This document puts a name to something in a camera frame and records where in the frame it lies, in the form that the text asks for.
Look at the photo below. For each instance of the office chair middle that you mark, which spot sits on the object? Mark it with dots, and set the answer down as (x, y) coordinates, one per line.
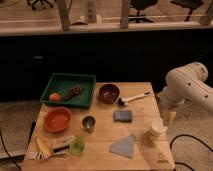
(141, 5)

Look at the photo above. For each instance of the dark maroon bowl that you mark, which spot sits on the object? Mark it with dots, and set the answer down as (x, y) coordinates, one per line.
(108, 93)

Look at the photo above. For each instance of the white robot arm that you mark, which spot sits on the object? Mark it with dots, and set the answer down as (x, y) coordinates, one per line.
(182, 83)

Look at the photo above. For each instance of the wooden post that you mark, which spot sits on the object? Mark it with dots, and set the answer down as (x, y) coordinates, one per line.
(63, 13)
(124, 20)

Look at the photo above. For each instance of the yellow corn toy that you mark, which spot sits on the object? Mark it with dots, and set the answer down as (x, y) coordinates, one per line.
(43, 148)

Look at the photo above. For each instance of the green plastic tray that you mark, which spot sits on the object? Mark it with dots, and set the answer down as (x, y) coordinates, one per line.
(62, 83)

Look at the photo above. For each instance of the office chair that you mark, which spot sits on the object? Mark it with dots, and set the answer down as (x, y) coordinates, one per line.
(141, 5)
(190, 4)
(32, 3)

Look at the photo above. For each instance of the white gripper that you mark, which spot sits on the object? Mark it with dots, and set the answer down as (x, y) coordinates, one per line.
(156, 129)

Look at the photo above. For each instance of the red orange bowl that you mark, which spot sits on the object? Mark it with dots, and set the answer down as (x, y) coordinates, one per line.
(57, 119)

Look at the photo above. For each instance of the wooden post left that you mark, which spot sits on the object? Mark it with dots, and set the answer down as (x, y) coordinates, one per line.
(63, 13)

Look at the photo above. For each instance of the office chair right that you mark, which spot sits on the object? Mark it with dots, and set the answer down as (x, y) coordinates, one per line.
(190, 4)

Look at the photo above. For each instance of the wooden post middle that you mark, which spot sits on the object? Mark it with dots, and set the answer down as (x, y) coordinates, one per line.
(124, 20)

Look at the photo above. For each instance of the blue sponge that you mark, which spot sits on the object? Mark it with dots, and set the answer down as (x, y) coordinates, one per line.
(123, 116)

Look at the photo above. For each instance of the grey blue towel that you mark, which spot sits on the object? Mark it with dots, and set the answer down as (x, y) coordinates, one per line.
(124, 147)

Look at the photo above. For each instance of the wooden handled utensil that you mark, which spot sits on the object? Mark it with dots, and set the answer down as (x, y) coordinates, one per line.
(62, 142)

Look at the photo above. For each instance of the small metal cup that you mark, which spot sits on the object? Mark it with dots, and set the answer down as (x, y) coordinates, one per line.
(88, 123)

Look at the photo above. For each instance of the white handled brush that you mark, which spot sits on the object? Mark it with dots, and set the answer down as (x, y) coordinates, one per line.
(126, 100)

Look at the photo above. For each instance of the office chair left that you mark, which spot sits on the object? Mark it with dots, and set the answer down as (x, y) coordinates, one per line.
(32, 3)

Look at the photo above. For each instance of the green plastic cup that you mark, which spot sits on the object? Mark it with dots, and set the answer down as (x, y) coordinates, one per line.
(76, 147)

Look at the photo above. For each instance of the orange fruit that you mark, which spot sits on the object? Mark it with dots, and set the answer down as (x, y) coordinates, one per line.
(56, 97)

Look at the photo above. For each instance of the metal fork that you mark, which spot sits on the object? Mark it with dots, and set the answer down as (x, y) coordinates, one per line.
(40, 156)

